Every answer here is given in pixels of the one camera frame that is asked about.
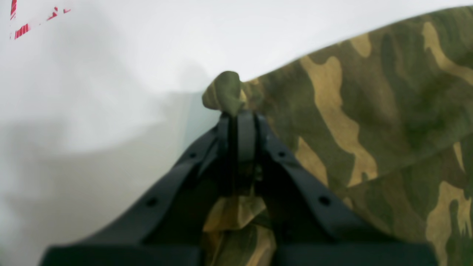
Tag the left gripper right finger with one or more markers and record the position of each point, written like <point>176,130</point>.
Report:
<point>312,226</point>

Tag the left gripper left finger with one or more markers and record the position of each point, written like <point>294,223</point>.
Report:
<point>165,226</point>

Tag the camouflage T-shirt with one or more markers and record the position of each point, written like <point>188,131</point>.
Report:
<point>385,120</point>

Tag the red tape rectangle marking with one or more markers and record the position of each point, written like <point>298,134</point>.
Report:
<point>28,14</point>

